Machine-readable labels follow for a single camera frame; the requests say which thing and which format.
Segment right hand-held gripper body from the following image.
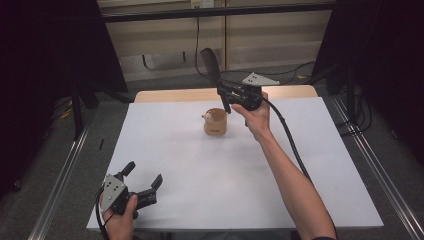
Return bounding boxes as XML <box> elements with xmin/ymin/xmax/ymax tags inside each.
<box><xmin>229</xmin><ymin>72</ymin><xmax>281</xmax><ymax>112</ymax></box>

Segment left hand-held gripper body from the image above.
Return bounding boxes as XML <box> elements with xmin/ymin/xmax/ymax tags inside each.
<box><xmin>99</xmin><ymin>172</ymin><xmax>158</xmax><ymax>217</ymax></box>

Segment tan holder with white figurine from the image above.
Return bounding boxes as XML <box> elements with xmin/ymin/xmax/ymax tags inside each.
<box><xmin>201</xmin><ymin>107</ymin><xmax>230</xmax><ymax>137</ymax></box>

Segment person's right hand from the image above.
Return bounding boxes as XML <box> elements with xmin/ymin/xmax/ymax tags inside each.
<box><xmin>231</xmin><ymin>92</ymin><xmax>273</xmax><ymax>142</ymax></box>

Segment person's left hand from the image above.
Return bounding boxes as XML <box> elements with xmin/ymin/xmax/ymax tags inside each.
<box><xmin>102</xmin><ymin>194</ymin><xmax>140</xmax><ymax>240</ymax></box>

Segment light wooden table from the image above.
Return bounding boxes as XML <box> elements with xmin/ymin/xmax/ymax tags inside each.
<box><xmin>133</xmin><ymin>84</ymin><xmax>319</xmax><ymax>104</ymax></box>

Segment white table cover board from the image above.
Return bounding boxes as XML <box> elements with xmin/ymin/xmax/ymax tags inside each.
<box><xmin>86</xmin><ymin>96</ymin><xmax>385</xmax><ymax>232</ymax></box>

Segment beige desk with cabinet panels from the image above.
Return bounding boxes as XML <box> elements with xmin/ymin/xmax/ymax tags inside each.
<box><xmin>97</xmin><ymin>0</ymin><xmax>336</xmax><ymax>83</ymax></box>

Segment black metal stand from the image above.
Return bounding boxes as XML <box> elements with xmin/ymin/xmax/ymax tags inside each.
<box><xmin>70</xmin><ymin>78</ymin><xmax>101</xmax><ymax>140</ymax></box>

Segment black curtain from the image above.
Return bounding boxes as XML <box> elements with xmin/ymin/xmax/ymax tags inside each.
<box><xmin>311</xmin><ymin>0</ymin><xmax>424</xmax><ymax>158</ymax></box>
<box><xmin>0</xmin><ymin>0</ymin><xmax>129</xmax><ymax>201</ymax></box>

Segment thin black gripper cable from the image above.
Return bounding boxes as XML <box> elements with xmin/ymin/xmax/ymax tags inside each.
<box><xmin>95</xmin><ymin>187</ymin><xmax>112</xmax><ymax>240</ymax></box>

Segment black power cable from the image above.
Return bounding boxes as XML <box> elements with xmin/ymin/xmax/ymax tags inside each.
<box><xmin>194</xmin><ymin>15</ymin><xmax>317</xmax><ymax>88</ymax></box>

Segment metal floor rail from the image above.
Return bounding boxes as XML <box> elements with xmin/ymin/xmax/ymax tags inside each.
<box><xmin>27</xmin><ymin>109</ymin><xmax>96</xmax><ymax>240</ymax></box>
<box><xmin>332</xmin><ymin>96</ymin><xmax>424</xmax><ymax>240</ymax></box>

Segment thick black gripper cable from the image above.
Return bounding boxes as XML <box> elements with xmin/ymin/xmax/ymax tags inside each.
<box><xmin>260</xmin><ymin>96</ymin><xmax>314</xmax><ymax>185</ymax></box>

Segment white wall power outlet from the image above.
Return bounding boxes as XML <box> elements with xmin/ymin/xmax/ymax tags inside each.
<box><xmin>190</xmin><ymin>0</ymin><xmax>215</xmax><ymax>10</ymax></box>

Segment black floor cables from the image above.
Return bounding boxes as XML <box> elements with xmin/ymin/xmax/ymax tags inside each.
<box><xmin>335</xmin><ymin>84</ymin><xmax>374</xmax><ymax>137</ymax></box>

